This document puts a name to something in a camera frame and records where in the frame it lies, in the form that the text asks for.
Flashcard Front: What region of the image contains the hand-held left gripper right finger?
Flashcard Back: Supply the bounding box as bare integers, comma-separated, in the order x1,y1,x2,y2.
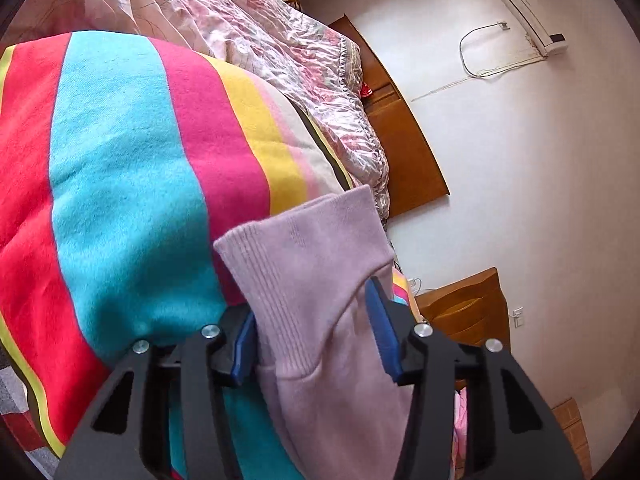
364,276,586,480

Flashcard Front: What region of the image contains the striped colourful blanket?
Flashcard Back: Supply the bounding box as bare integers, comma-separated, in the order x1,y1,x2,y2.
0,30,353,480

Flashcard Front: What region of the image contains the mauve sweater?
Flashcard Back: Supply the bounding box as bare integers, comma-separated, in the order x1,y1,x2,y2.
212,184,417,480

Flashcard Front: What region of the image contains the flat wooden headboard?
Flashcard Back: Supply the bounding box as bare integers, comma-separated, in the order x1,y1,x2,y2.
327,14,451,219

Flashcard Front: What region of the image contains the light wooden wardrobe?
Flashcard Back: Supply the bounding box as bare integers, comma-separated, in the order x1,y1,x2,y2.
549,397,584,450

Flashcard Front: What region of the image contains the white air conditioner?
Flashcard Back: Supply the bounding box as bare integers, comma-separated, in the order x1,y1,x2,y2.
483,0,571,57

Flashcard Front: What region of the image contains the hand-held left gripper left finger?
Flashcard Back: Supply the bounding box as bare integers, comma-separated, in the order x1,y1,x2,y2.
52,305,259,480

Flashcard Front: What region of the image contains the plaid bed sheet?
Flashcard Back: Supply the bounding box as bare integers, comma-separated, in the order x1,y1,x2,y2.
0,364,67,472

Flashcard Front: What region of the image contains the floral pink quilt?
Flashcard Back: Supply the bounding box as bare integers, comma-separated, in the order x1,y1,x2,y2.
4,0,392,222

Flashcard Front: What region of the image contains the air conditioner cable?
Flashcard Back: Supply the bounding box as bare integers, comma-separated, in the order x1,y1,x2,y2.
410,20,547,104

